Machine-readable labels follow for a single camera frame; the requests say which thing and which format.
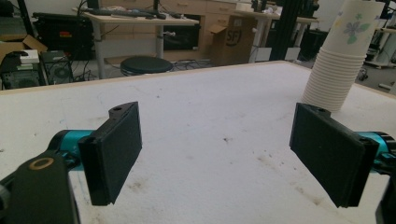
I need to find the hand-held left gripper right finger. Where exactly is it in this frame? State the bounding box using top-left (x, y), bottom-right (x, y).
top-left (289, 102), bottom-right (396, 209)

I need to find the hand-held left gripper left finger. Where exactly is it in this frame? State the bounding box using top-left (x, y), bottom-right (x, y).
top-left (48, 101), bottom-right (143, 206)

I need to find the stack of paper cups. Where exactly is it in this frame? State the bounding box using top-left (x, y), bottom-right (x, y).
top-left (301, 0), bottom-right (386, 112)

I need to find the black round stool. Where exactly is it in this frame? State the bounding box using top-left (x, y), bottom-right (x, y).
top-left (120, 55), bottom-right (175, 77)

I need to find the black computer tower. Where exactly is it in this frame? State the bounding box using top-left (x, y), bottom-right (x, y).
top-left (39, 50), bottom-right (75, 86)
top-left (0, 51), bottom-right (42, 91)

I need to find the white foam mat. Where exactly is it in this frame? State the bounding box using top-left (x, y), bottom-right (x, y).
top-left (0, 61), bottom-right (396, 224)

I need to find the small white box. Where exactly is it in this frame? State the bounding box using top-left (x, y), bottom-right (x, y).
top-left (19, 49), bottom-right (40, 65)

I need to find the large black case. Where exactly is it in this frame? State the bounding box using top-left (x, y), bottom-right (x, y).
top-left (32, 11), bottom-right (94, 61)

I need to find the wooden desk with white legs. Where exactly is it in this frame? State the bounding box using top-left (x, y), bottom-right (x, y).
top-left (72, 7), bottom-right (200, 79)

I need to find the open flat cardboard box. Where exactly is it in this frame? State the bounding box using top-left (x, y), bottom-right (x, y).
top-left (0, 34), bottom-right (49, 63)

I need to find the tall brown cardboard box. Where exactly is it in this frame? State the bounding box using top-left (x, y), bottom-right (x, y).
top-left (207, 14), bottom-right (258, 67)

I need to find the light wooden cabinet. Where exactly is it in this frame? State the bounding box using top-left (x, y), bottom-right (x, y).
top-left (101, 0), bottom-right (238, 62)

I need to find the black metal frame post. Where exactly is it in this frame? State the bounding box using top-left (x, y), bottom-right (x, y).
top-left (268, 0), bottom-right (301, 62)

